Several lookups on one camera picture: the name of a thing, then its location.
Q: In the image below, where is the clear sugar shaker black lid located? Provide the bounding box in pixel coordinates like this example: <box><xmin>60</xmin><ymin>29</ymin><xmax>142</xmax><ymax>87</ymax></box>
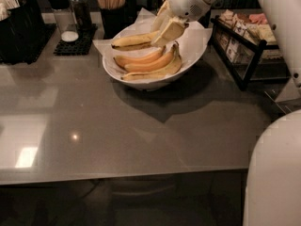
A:
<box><xmin>48</xmin><ymin>0</ymin><xmax>79</xmax><ymax>42</ymax></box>

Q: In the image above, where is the dark pepper shaker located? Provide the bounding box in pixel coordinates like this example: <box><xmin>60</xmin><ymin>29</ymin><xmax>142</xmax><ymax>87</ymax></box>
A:
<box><xmin>70</xmin><ymin>0</ymin><xmax>92</xmax><ymax>31</ymax></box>

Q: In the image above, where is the black cup of stir sticks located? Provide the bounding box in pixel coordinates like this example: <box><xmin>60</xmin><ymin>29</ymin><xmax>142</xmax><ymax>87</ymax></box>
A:
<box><xmin>97</xmin><ymin>0</ymin><xmax>126</xmax><ymax>39</ymax></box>

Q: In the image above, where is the black rubber mat small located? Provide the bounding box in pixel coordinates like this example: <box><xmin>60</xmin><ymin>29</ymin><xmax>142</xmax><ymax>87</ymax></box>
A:
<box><xmin>54</xmin><ymin>24</ymin><xmax>97</xmax><ymax>56</ymax></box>

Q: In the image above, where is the black rubber mat large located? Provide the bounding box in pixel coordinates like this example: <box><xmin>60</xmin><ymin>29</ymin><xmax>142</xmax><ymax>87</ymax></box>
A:
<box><xmin>0</xmin><ymin>24</ymin><xmax>56</xmax><ymax>65</ymax></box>

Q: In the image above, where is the white bowl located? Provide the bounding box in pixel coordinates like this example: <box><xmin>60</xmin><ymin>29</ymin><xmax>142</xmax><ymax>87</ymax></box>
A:
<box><xmin>98</xmin><ymin>22</ymin><xmax>212</xmax><ymax>90</ymax></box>

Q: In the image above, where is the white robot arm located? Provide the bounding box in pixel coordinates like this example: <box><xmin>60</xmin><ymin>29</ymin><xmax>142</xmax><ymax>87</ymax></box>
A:
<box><xmin>158</xmin><ymin>68</ymin><xmax>301</xmax><ymax>226</ymax></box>

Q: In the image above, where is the black wire packet rack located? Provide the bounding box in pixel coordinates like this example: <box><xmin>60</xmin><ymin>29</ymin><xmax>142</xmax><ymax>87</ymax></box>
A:
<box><xmin>211</xmin><ymin>16</ymin><xmax>290</xmax><ymax>90</ymax></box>

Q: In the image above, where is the yellow banana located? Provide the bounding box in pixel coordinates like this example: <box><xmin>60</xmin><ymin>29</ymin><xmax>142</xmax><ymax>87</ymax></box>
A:
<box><xmin>111</xmin><ymin>31</ymin><xmax>158</xmax><ymax>51</ymax></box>
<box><xmin>121</xmin><ymin>41</ymin><xmax>182</xmax><ymax>81</ymax></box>

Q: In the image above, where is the white paper liner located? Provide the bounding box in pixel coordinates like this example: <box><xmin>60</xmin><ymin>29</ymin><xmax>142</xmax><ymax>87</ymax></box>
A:
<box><xmin>93</xmin><ymin>8</ymin><xmax>212</xmax><ymax>90</ymax></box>

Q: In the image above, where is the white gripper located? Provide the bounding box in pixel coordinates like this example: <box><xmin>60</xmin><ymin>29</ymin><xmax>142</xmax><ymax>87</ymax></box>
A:
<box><xmin>150</xmin><ymin>0</ymin><xmax>211</xmax><ymax>47</ymax></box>

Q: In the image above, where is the middle orange-yellow banana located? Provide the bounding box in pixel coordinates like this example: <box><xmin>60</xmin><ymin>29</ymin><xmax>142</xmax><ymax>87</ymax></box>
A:
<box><xmin>124</xmin><ymin>45</ymin><xmax>178</xmax><ymax>73</ymax></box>

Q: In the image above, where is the black condiment caddy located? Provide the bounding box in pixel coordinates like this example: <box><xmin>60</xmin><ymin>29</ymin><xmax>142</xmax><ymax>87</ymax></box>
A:
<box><xmin>0</xmin><ymin>0</ymin><xmax>46</xmax><ymax>64</ymax></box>

